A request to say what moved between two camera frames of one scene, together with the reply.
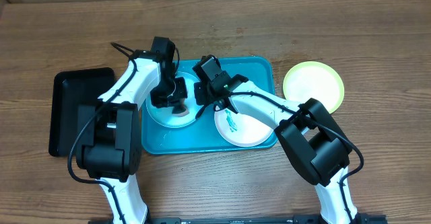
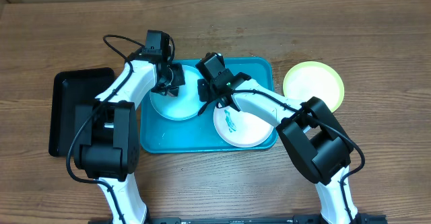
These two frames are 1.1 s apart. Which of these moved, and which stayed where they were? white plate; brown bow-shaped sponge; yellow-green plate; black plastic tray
Moved: brown bow-shaped sponge
Stayed: white plate; yellow-green plate; black plastic tray
